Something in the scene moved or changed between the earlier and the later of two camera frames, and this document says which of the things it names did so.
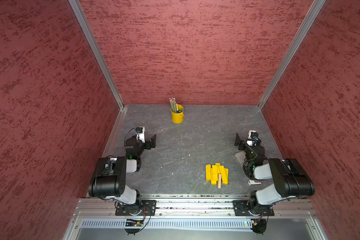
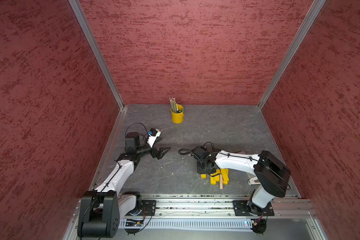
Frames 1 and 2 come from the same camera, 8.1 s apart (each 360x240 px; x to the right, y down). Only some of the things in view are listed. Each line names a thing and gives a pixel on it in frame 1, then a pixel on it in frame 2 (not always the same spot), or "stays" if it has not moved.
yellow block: [214, 174] stays
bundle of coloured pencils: [173, 105] stays
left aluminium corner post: [97, 48] stays
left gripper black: [147, 143] → [159, 155]
